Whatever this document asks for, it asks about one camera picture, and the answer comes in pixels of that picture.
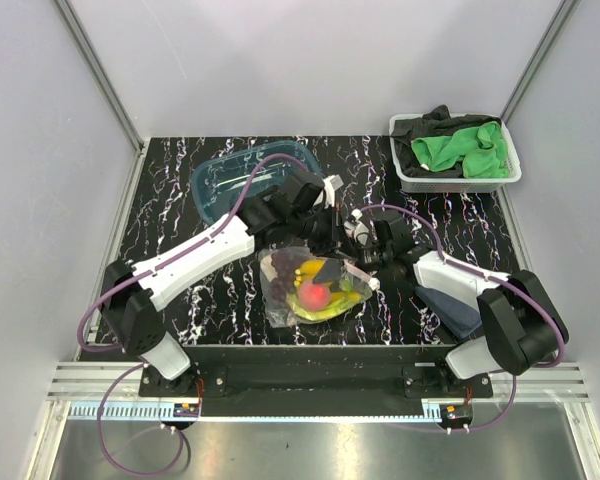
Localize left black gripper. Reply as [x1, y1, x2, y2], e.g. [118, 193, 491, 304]
[290, 202, 359, 261]

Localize red fake peach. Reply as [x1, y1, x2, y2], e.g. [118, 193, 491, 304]
[297, 281, 331, 311]

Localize clear zip top bag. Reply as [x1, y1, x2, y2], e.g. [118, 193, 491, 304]
[258, 246, 380, 328]

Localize yellow fake banana bunch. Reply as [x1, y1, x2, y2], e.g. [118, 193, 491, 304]
[287, 270, 362, 319]

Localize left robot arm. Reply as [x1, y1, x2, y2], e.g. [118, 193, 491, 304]
[99, 170, 343, 396]

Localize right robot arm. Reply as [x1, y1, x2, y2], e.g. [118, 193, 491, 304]
[319, 209, 569, 397]

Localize green white fake leek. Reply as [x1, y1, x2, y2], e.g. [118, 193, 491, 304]
[286, 291, 369, 324]

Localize purple fake grapes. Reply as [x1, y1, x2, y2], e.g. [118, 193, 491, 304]
[269, 249, 302, 302]

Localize white plastic basket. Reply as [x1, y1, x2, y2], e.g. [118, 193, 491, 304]
[389, 105, 522, 193]

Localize blue plastic container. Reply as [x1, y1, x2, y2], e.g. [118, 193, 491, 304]
[190, 140, 323, 225]

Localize folded blue cloth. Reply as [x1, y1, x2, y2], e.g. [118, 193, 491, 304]
[415, 286, 482, 340]

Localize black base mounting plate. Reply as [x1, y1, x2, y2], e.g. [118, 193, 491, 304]
[144, 345, 488, 396]

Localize dark grey cloth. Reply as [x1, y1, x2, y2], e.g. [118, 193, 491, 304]
[390, 105, 502, 178]

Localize green cloth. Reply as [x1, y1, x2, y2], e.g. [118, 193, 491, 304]
[411, 121, 510, 179]

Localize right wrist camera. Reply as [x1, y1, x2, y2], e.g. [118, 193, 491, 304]
[344, 209, 371, 246]

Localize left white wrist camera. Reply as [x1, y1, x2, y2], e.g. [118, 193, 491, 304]
[321, 175, 344, 207]

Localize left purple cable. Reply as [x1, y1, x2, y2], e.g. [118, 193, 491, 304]
[75, 154, 306, 476]

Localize aluminium rail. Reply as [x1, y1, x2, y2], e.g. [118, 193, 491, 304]
[47, 362, 589, 423]

